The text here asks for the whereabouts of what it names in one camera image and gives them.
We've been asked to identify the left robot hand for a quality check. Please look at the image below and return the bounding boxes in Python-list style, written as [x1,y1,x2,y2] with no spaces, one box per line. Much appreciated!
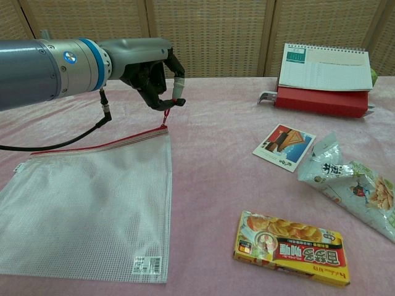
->
[102,37,186,112]

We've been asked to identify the clear mesh zipper pouch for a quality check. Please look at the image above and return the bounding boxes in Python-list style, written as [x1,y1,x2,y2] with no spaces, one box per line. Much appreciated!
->
[0,107,173,284]

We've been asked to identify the white printed snack bag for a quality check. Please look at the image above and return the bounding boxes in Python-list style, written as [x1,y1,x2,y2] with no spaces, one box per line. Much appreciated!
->
[297,131,395,243]

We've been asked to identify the rattan folding screen panel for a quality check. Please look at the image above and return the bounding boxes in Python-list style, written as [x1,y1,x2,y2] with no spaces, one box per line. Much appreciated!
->
[144,0,275,80]
[18,0,157,81]
[264,0,391,78]
[0,0,36,41]
[368,0,395,78]

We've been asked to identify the pink fleece table cover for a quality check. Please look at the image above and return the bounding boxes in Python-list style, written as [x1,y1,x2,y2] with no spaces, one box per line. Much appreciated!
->
[0,75,395,296]

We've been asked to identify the picture postcard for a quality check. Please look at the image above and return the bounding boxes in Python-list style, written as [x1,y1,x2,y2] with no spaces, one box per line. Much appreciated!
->
[252,123,315,174]

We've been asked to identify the white desk calendar red stand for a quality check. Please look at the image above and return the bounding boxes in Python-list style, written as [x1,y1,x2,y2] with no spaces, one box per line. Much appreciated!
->
[274,43,376,118]

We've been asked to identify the yellow curry box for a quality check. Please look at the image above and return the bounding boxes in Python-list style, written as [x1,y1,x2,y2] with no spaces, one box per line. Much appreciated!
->
[233,210,351,288]

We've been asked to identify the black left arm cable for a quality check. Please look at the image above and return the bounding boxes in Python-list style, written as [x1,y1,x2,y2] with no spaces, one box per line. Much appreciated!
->
[0,88,114,152]

